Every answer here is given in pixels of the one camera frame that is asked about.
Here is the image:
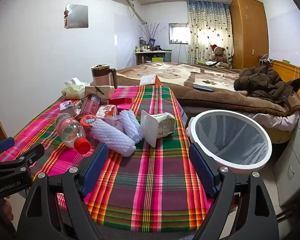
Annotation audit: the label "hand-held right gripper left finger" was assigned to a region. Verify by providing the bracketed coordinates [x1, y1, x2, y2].
[16, 142, 109, 240]

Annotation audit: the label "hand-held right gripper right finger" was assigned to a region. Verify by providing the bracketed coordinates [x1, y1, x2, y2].
[189, 142, 287, 240]

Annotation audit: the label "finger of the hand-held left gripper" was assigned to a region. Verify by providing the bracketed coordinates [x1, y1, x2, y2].
[0, 137, 15, 155]
[0, 144, 45, 178]

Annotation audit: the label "large white foam net sleeve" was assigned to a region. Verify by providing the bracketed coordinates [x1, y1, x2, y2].
[90, 120, 137, 157]

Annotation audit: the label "white round trash bin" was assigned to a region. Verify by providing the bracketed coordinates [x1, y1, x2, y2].
[186, 109, 272, 177]

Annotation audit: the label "clear plastic bottle red cap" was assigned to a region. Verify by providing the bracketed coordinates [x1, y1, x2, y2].
[54, 113, 91, 155]

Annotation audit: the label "red lid plastic cup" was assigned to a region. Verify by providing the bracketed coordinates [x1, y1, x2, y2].
[79, 114, 98, 137]

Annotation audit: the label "small white foam net sleeve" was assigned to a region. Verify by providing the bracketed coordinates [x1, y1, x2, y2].
[119, 110, 143, 144]

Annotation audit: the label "pink drink carton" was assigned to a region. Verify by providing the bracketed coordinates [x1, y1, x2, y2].
[95, 104, 118, 119]

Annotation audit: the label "brown print paper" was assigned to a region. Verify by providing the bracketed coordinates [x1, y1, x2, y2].
[72, 99, 85, 117]

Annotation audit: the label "red milk drink can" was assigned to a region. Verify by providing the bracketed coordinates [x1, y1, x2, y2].
[79, 94, 101, 120]

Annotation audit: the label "white plastic yogurt cup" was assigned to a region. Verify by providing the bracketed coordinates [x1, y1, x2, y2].
[140, 110, 176, 147]

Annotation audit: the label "small white purple box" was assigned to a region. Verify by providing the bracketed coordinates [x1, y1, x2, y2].
[59, 100, 74, 112]

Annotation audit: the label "red medicine box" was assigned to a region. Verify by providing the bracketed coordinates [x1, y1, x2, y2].
[109, 97, 134, 110]

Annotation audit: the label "beige tissue pack green print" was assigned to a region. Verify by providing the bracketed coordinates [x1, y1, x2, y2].
[84, 85, 115, 99]

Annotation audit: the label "person's left hand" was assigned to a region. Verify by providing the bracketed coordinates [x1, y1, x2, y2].
[1, 198, 14, 221]

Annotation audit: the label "pink green plaid tablecloth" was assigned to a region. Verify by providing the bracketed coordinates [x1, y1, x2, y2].
[0, 85, 213, 233]

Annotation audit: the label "green white tissue pack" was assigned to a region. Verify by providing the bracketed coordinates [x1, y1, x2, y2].
[61, 78, 90, 99]

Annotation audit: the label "pink brown lidded mug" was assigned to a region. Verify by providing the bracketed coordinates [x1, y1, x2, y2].
[91, 64, 118, 89]

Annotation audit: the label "pink bed sheet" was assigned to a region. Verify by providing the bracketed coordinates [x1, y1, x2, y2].
[252, 110, 300, 132]

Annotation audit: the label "grey drawer cabinet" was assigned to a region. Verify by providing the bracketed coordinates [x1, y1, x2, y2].
[272, 102, 300, 205]

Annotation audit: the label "brown printed blanket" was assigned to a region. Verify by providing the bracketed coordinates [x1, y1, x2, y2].
[115, 62, 300, 117]

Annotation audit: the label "white patterned box orange side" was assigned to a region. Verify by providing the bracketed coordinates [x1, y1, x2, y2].
[139, 74, 162, 87]

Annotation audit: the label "dark brown jacket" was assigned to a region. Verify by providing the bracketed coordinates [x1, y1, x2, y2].
[234, 66, 300, 105]

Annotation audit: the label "brown teddy bear red hat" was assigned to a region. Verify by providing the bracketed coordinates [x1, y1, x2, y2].
[205, 44, 231, 68]

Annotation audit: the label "grey shelf desk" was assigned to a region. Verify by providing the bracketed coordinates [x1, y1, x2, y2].
[135, 49, 174, 65]

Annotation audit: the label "row of cosmetic bottles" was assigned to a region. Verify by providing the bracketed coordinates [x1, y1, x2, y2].
[136, 37, 163, 53]

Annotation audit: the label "white power strip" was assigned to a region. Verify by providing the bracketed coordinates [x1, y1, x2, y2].
[259, 54, 274, 64]

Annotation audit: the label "wooden headboard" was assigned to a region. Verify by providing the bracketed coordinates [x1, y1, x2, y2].
[271, 59, 300, 103]

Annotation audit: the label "small window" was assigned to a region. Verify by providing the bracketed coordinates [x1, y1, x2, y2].
[168, 22, 190, 44]

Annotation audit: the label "heart print curtain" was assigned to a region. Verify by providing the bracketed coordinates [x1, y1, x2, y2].
[187, 0, 234, 64]

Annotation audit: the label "bare decorative branches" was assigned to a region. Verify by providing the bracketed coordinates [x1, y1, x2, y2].
[139, 22, 165, 45]

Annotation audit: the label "wooden wardrobe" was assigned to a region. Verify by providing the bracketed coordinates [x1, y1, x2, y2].
[230, 0, 269, 69]

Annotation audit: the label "square wall mirror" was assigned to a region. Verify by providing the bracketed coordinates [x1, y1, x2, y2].
[65, 4, 89, 30]

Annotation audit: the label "air conditioner hose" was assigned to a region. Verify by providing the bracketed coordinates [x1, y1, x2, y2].
[126, 0, 148, 25]

